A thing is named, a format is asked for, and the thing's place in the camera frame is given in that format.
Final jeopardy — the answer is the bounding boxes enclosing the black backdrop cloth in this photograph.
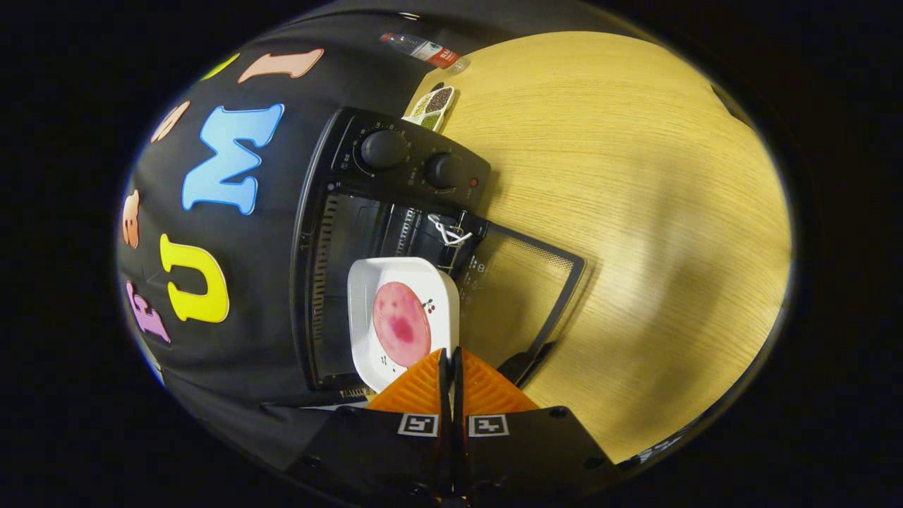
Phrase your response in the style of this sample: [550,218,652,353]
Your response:
[116,0,636,466]

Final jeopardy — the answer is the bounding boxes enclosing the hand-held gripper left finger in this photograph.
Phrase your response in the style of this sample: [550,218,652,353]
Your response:
[286,347,452,505]

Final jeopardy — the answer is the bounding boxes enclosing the plastic bottle red label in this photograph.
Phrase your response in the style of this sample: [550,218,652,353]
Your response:
[380,32,470,74]

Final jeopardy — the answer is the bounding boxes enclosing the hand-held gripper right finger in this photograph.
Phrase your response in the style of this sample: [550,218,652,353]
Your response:
[453,346,625,504]

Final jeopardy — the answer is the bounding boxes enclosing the white divided bean dish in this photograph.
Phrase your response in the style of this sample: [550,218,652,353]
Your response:
[409,85,456,133]

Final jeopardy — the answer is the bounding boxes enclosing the white cord loop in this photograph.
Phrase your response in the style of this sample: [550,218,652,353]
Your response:
[428,214,472,246]

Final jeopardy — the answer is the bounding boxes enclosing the black toaster oven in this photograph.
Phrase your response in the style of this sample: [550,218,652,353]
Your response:
[291,106,586,392]

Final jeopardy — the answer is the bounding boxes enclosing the white square plate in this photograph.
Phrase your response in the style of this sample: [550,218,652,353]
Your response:
[347,257,461,393]

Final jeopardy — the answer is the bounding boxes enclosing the pink round ham slice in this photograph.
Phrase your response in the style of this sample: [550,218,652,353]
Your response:
[372,282,432,368]

